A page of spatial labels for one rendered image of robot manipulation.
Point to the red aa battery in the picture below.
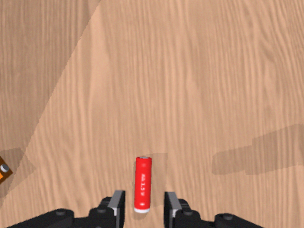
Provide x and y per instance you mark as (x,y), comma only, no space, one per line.
(142,184)

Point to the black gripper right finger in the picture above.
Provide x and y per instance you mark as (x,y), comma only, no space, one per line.
(174,213)

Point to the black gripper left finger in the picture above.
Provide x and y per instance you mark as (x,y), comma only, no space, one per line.
(64,218)

